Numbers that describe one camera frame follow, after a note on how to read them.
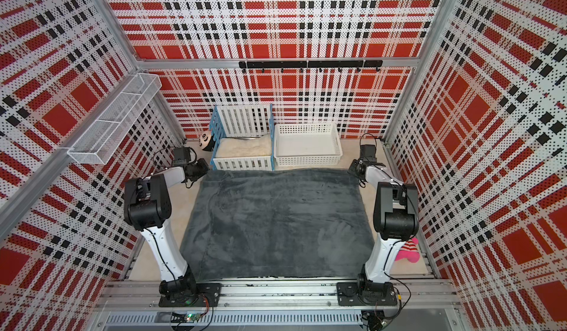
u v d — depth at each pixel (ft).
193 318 2.26
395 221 1.66
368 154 2.61
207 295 2.41
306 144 3.99
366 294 2.22
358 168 2.47
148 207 1.83
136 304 2.40
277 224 2.96
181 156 2.76
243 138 4.15
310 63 2.90
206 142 3.64
